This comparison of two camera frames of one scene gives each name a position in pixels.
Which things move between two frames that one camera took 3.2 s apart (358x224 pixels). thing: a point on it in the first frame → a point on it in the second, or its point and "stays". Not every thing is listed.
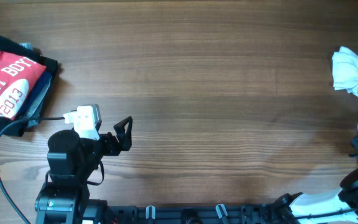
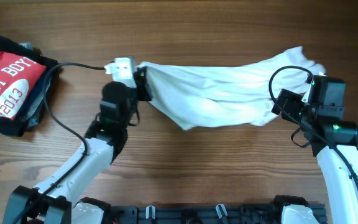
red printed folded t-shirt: (6, 81) stays
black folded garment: (17, 126) stays
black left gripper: (111, 142) → (142, 83)
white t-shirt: (353, 74) → (193, 94)
